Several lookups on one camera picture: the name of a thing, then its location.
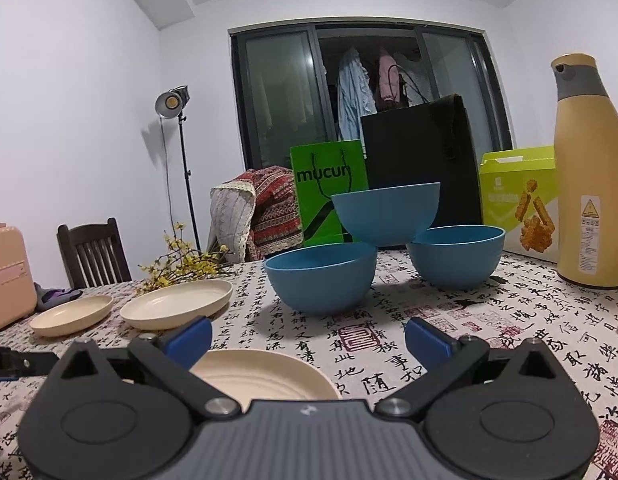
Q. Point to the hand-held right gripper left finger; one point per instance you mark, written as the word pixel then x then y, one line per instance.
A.
pixel 191 337

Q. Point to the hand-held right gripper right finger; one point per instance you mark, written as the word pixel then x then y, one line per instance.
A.
pixel 426 340

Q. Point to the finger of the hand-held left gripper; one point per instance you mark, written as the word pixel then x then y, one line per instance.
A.
pixel 24 364

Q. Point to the cream plate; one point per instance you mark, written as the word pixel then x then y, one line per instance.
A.
pixel 174 302
pixel 71 312
pixel 269 375

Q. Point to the blue bowl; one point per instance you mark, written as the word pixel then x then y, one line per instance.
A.
pixel 384 215
pixel 454 260
pixel 319 285

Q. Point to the yellow flower branch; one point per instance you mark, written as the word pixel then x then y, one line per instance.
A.
pixel 189 265

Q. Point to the purple grey cloth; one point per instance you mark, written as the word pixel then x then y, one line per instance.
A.
pixel 54 296

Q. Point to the beige hard suitcase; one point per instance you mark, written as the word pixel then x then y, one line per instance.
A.
pixel 9 280

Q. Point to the calligraphy printed tablecloth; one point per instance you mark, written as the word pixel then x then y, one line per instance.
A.
pixel 514 320

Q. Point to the white quilted blanket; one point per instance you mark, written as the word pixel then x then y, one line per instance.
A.
pixel 229 220

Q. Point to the dark wooden chair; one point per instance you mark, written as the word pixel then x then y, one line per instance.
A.
pixel 94 255

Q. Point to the red patterned blanket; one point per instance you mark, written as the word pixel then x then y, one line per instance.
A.
pixel 274 210

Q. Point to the yellow-green snack box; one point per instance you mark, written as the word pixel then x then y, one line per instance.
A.
pixel 509 195

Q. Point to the green paper bag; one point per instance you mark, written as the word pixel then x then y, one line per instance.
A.
pixel 314 200

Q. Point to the black paper bag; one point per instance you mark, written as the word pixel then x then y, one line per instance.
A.
pixel 414 150

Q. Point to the yellow bottle with grey cap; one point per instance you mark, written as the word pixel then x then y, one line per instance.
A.
pixel 589 170

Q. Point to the studio light on stand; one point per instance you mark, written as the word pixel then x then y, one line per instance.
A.
pixel 170 102

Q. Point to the hanging light blue shirt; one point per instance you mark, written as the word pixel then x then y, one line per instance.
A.
pixel 354 95

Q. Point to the black framed glass door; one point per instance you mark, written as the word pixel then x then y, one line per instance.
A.
pixel 279 90

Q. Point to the hanging pink jacket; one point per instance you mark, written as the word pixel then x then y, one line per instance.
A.
pixel 387 80

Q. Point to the hanging white garment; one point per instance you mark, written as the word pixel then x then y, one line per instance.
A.
pixel 408 57

